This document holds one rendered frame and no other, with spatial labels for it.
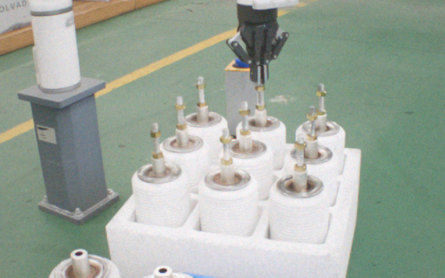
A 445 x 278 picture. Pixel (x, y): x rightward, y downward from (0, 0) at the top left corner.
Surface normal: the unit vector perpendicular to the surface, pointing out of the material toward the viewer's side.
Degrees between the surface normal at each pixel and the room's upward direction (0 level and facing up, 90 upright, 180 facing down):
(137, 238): 90
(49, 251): 0
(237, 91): 90
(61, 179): 90
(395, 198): 0
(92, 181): 90
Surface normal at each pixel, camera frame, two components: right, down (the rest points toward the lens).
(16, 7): 0.84, 0.18
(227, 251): -0.28, 0.39
